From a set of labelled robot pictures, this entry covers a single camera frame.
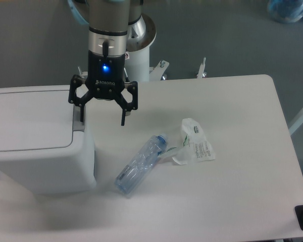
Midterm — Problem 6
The crumpled white plastic bag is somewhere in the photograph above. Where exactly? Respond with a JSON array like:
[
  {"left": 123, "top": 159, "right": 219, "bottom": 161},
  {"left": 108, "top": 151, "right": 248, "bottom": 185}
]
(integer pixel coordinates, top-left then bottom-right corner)
[{"left": 160, "top": 118, "right": 216, "bottom": 165}]

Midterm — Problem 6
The blue plastic bag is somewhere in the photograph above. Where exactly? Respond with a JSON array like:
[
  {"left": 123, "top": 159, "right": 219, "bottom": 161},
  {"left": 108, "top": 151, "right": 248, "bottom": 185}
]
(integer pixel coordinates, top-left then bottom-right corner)
[{"left": 267, "top": 1, "right": 303, "bottom": 24}]

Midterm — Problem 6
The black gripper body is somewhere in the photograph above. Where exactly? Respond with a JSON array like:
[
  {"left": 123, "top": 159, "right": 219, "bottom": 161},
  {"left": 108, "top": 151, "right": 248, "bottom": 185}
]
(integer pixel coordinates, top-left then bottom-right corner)
[{"left": 87, "top": 51, "right": 125, "bottom": 100}]

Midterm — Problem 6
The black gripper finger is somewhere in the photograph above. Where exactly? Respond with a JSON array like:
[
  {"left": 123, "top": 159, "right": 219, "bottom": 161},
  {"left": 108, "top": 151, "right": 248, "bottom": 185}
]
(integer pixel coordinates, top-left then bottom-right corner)
[
  {"left": 113, "top": 80, "right": 139, "bottom": 126},
  {"left": 68, "top": 75, "right": 93, "bottom": 122}
]

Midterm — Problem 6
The clear plastic water bottle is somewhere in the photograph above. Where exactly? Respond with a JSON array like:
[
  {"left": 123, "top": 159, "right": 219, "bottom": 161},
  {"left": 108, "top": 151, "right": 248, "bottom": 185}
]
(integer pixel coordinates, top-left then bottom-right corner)
[{"left": 114, "top": 133, "right": 168, "bottom": 196}]

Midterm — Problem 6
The white trash can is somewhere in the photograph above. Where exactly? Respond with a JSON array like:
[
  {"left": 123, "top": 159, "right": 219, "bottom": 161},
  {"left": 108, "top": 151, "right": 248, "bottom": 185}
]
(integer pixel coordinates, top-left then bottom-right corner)
[{"left": 0, "top": 85, "right": 96, "bottom": 194}]

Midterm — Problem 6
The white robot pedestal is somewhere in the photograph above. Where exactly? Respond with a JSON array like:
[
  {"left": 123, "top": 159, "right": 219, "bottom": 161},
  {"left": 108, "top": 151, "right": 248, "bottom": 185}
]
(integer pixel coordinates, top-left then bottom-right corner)
[{"left": 125, "top": 14, "right": 157, "bottom": 82}]

